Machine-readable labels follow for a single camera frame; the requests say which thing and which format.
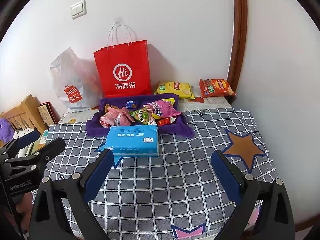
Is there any green snack packet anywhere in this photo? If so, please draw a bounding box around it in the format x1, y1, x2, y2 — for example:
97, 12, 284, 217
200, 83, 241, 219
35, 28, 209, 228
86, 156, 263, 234
130, 106, 152, 125

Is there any purple cloth tray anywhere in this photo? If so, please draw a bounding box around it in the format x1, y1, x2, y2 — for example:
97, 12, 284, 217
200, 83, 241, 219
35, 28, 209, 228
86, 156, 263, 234
86, 93, 195, 138

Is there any white light switch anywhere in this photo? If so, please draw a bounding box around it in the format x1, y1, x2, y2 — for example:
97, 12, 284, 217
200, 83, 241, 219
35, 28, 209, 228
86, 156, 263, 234
70, 0, 87, 20

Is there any brown wooden door frame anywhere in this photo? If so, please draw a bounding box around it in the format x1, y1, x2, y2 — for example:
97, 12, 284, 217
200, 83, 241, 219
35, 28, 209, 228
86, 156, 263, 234
227, 0, 248, 98

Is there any pink triangular snack packet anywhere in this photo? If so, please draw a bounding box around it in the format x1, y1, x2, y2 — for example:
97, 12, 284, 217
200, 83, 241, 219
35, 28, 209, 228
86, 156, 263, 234
100, 109, 120, 128

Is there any purple plush cloth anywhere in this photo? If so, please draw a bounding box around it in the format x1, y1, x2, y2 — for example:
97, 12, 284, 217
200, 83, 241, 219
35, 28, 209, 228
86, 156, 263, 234
0, 119, 14, 143

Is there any orange chip bag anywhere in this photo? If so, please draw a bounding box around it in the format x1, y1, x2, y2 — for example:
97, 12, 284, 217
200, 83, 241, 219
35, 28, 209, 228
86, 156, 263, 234
199, 79, 236, 98

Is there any red paper bag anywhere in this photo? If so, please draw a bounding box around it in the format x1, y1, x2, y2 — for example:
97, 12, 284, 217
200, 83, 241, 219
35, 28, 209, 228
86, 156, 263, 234
93, 21, 152, 98

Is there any red pink snack packet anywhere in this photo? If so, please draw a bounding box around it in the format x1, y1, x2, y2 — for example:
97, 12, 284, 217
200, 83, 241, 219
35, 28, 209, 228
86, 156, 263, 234
157, 117, 177, 127

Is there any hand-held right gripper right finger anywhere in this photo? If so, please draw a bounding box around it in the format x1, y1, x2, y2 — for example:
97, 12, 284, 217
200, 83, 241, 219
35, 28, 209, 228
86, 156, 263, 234
212, 150, 295, 240

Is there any white dotted cloth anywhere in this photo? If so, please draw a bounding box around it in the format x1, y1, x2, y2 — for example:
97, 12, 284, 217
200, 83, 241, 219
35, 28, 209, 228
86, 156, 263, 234
12, 128, 35, 155

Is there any grey checked blanket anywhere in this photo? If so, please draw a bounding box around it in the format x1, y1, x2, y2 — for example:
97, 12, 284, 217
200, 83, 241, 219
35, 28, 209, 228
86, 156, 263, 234
32, 107, 278, 240

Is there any person's left hand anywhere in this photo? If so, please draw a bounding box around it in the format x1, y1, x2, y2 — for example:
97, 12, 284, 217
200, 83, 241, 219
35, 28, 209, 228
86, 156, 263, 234
15, 192, 34, 230

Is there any yellow chip bag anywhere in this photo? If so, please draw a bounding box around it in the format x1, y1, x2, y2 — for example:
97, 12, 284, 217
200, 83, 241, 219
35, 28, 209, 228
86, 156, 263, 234
154, 81, 195, 100

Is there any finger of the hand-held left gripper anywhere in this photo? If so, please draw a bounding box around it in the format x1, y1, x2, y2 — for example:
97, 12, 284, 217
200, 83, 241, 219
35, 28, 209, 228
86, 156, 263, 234
0, 130, 42, 159
19, 137, 66, 168

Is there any patterned book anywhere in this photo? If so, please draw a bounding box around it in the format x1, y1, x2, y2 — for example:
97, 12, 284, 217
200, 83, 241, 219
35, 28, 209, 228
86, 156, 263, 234
37, 101, 60, 129

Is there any large pink snack packet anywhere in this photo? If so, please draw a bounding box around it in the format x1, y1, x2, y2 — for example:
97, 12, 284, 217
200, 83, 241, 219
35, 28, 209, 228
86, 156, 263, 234
147, 99, 182, 117

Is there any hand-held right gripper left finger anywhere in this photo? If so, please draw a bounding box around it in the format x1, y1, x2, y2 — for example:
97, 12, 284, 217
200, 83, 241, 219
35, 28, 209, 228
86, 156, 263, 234
29, 149, 114, 240

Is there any white plastic bag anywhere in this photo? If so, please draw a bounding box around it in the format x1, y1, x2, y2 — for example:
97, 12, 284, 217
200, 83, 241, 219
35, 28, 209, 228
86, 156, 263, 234
49, 47, 103, 113

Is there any blue tissue pack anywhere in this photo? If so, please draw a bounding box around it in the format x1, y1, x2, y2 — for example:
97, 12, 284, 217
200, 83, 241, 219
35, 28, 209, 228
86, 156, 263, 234
104, 125, 160, 157

